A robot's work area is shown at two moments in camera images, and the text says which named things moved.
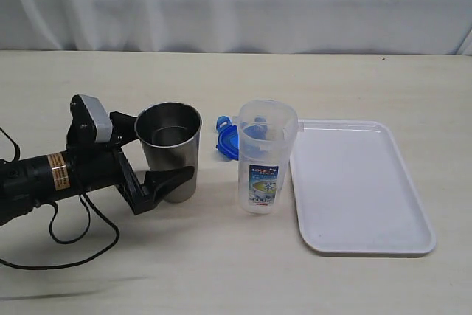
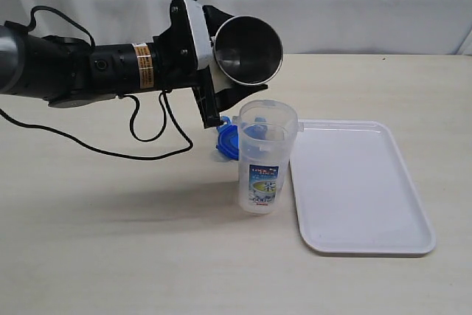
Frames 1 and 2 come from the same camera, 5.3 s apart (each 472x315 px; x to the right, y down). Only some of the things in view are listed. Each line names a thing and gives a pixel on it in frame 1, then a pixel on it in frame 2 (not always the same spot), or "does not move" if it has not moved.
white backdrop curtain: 351,7 does not move
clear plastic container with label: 267,130 does not move
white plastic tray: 352,194 does not move
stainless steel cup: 169,134 → 248,49
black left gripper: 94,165 → 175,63
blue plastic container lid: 228,137 does not move
